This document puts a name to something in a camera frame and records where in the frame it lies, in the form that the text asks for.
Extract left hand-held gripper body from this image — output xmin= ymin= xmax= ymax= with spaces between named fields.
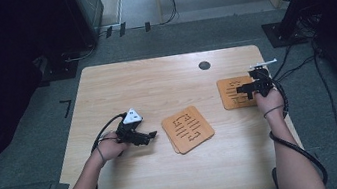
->
xmin=112 ymin=106 xmax=147 ymax=144

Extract person's left hand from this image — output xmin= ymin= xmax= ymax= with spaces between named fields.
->
xmin=93 ymin=129 xmax=132 ymax=164

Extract person's right hand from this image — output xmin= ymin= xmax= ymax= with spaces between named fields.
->
xmin=253 ymin=86 xmax=288 ymax=120

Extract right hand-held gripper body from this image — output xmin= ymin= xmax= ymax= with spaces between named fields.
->
xmin=246 ymin=57 xmax=283 ymax=100

